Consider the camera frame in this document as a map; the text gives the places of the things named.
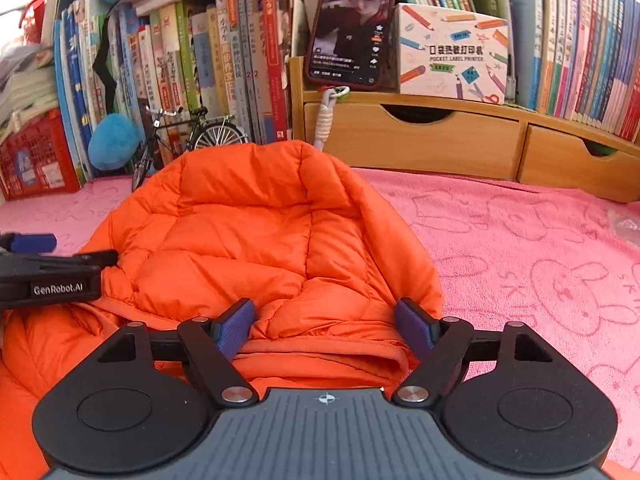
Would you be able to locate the smartphone in red case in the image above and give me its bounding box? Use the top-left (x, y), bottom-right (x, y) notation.
top-left (304, 0), bottom-right (399, 92)

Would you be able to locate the white pencil-print box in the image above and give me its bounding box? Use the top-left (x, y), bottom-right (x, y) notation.
top-left (395, 2), bottom-right (511, 106)

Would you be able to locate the orange puffer jacket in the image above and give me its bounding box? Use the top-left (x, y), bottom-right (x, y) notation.
top-left (0, 140), bottom-right (445, 480)

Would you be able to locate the stack of paper workbooks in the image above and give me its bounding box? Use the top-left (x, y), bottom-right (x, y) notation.
top-left (0, 50), bottom-right (61, 136)

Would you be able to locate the miniature bicycle model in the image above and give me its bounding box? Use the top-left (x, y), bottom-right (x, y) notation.
top-left (131, 105), bottom-right (249, 192)

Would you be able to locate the wooden drawer organizer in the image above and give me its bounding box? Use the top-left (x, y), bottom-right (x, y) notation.
top-left (289, 55), bottom-right (640, 206)

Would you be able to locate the red plastic crate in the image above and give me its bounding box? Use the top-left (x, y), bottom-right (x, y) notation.
top-left (0, 107), bottom-right (83, 201)

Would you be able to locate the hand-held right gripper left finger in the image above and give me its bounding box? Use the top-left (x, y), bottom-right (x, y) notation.
top-left (97, 297), bottom-right (259, 406)

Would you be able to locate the red plastic basket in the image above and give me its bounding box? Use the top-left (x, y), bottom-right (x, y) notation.
top-left (19, 0), bottom-right (51, 46)

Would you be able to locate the blue plush ball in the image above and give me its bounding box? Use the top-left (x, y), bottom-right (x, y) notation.
top-left (87, 112), bottom-right (143, 171)

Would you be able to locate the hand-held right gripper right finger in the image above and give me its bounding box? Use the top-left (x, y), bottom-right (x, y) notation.
top-left (393, 297), bottom-right (556, 407)

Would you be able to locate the row of thick storybooks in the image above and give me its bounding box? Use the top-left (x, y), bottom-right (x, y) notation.
top-left (52, 0), bottom-right (308, 181)

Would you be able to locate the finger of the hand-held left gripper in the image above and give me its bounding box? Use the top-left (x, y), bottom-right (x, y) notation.
top-left (0, 251), bottom-right (119, 268)
top-left (0, 233), bottom-right (57, 254)

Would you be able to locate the black strap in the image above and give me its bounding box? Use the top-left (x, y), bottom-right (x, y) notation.
top-left (92, 7), bottom-right (123, 106)

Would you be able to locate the clear plastic bag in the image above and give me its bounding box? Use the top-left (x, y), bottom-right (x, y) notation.
top-left (607, 207), bottom-right (640, 247)

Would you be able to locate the white phone lanyard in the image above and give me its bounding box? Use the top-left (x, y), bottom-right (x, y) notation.
top-left (312, 85), bottom-right (351, 153)

